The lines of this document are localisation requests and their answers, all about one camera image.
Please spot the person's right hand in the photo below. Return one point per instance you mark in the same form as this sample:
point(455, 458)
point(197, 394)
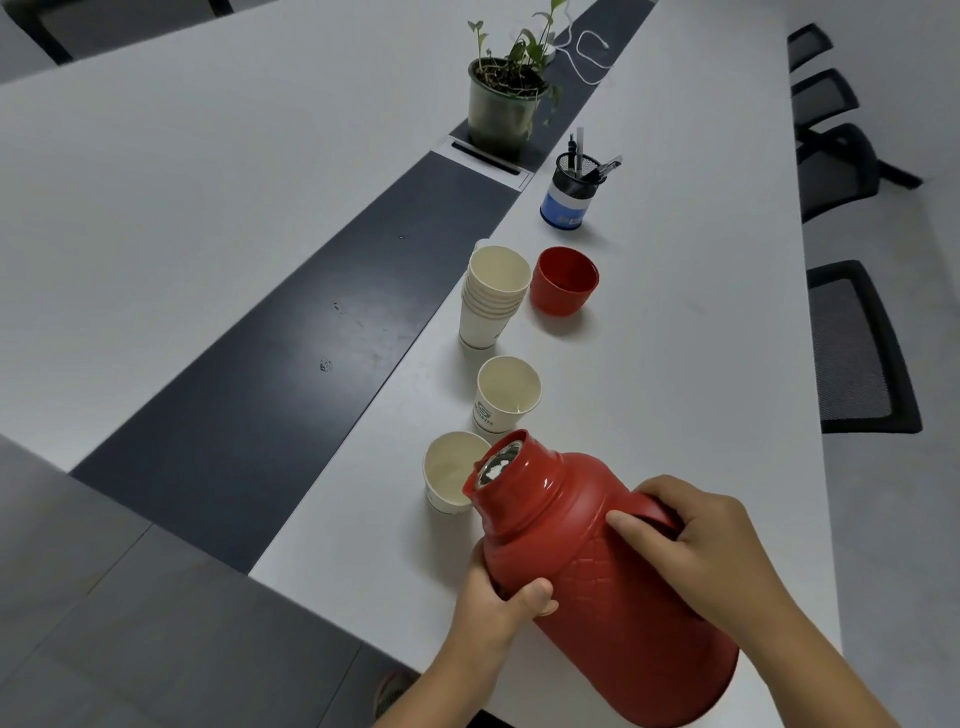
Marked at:
point(720, 570)

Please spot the person's left hand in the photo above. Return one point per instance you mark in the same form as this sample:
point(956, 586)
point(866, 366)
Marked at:
point(491, 622)

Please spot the red thermos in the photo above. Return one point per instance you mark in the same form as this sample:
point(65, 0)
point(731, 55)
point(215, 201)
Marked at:
point(637, 645)

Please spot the white paper cup blue print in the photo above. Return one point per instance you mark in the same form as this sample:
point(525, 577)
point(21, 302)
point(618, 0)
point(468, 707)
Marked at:
point(450, 472)
point(506, 390)

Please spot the stack of white paper cups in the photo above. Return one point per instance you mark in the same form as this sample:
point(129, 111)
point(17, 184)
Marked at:
point(480, 330)

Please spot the red thermos lid cup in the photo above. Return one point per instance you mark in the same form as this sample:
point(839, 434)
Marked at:
point(559, 300)

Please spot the person's grey shoe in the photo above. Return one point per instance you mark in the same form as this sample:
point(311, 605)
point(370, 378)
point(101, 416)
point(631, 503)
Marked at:
point(390, 694)

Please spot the white conference table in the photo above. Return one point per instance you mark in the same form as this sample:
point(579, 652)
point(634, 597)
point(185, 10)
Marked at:
point(675, 300)

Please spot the black mesh office chair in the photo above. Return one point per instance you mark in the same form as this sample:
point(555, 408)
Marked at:
point(221, 6)
point(847, 352)
point(823, 97)
point(808, 46)
point(832, 176)
point(41, 30)

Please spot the black mesh pen holder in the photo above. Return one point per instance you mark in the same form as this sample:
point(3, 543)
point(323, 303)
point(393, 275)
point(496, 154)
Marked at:
point(564, 210)

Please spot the silver utility knife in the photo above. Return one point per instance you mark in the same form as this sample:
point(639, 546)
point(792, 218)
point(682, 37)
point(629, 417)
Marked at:
point(606, 169)

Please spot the black white marker pen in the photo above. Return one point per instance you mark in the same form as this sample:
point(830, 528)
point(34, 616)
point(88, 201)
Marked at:
point(578, 146)

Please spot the potted green plant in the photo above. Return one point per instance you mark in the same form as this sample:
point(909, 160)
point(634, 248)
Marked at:
point(499, 124)

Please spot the white power strip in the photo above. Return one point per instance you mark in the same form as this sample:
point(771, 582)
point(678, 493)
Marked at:
point(551, 54)

